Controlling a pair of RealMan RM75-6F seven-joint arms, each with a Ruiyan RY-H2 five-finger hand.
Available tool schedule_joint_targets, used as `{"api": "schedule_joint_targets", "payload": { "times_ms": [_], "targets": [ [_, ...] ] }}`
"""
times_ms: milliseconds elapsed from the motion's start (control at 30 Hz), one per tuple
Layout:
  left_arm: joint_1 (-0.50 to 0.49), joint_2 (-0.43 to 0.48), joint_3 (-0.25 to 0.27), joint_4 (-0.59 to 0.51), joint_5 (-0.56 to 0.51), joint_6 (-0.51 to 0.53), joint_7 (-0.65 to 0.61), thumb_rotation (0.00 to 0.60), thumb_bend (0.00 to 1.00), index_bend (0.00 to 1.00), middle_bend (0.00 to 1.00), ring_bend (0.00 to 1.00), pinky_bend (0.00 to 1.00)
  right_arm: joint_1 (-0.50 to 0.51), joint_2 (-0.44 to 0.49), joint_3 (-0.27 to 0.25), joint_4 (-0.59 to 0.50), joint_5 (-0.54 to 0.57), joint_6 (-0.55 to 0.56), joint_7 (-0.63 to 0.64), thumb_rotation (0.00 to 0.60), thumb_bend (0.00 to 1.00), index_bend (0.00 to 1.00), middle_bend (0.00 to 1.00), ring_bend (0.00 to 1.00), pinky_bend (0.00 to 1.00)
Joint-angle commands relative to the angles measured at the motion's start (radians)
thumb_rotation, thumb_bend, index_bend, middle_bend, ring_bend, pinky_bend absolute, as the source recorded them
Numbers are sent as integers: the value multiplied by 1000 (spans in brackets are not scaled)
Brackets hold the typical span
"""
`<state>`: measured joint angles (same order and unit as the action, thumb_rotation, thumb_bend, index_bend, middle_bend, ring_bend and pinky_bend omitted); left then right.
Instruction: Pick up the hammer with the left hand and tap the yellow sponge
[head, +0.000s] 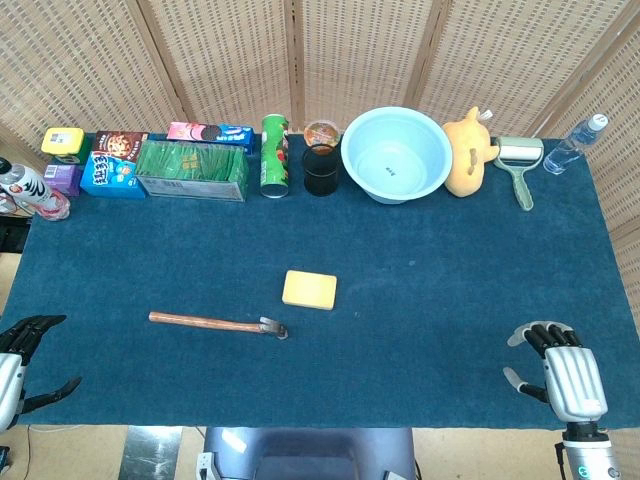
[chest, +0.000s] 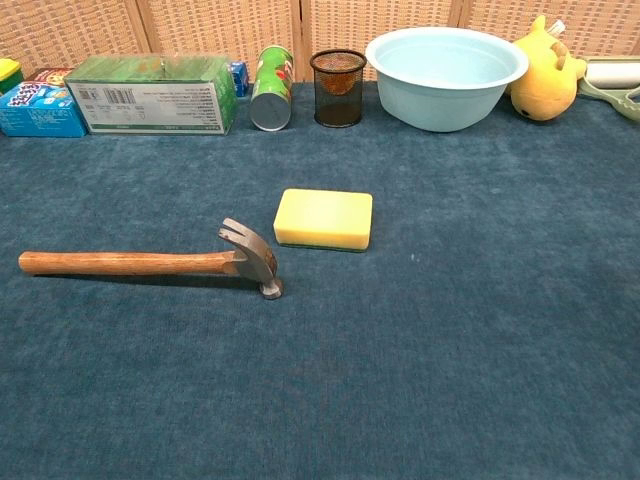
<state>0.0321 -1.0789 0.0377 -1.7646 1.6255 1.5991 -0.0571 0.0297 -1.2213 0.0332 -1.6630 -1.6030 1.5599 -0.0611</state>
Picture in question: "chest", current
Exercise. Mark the brown pizza print box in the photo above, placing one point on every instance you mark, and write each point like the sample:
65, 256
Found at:
50, 76

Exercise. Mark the woven folding screen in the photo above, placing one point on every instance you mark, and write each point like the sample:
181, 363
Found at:
200, 30

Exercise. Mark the yellow plush toy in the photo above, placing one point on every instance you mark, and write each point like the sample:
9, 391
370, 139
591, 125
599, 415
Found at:
542, 85

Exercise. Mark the pink and blue cookie box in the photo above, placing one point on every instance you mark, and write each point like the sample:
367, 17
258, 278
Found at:
240, 77

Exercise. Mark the light blue plastic basin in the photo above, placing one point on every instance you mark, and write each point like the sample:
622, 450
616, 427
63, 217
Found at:
440, 100

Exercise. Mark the green lint roller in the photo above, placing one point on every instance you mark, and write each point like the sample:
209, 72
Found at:
610, 75

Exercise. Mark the yellow sponge with green base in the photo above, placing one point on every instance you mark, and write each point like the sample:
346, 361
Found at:
322, 217

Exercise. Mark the green chips can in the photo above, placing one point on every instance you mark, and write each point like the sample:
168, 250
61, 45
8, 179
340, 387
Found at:
272, 85

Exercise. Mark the dark blue table cloth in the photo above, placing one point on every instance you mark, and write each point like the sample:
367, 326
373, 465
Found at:
400, 350

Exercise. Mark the blue snack box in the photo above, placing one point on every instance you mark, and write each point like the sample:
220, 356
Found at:
35, 117

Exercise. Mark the yellow lid green container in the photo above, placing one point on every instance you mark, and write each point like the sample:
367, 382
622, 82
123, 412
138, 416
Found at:
9, 72

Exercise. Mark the clear box of green packets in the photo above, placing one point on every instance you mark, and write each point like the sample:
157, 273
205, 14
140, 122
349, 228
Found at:
150, 107

